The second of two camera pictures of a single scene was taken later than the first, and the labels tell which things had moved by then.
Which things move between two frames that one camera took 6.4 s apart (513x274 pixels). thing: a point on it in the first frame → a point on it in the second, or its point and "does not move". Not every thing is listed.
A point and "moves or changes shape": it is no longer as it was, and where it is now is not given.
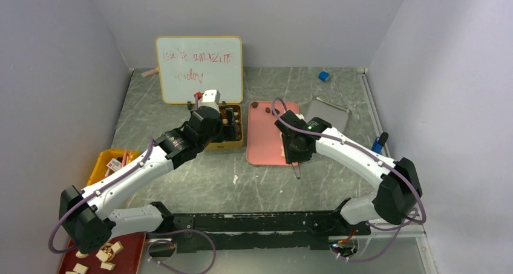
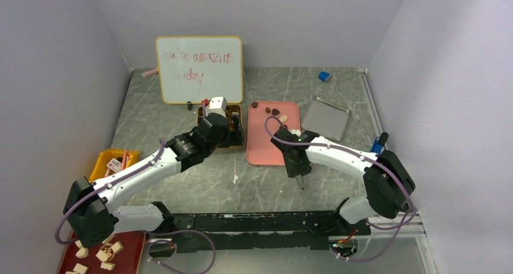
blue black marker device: (379, 143) does not move
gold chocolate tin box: (238, 115) does not move
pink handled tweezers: (299, 171) moves or changes shape
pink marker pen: (150, 72) does not move
